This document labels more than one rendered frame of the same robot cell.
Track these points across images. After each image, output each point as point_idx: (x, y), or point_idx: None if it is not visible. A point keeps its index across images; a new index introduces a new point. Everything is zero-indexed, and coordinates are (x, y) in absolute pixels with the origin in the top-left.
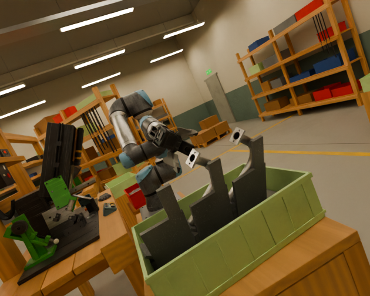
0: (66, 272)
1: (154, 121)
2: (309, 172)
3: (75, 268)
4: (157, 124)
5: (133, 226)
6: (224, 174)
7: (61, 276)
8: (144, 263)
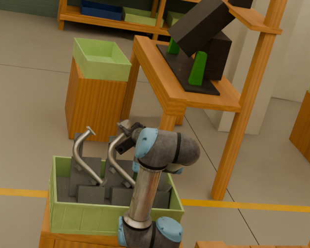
0: (256, 247)
1: (141, 128)
2: (53, 156)
3: (246, 245)
4: (139, 128)
5: (182, 210)
6: (81, 204)
7: (258, 245)
8: (168, 173)
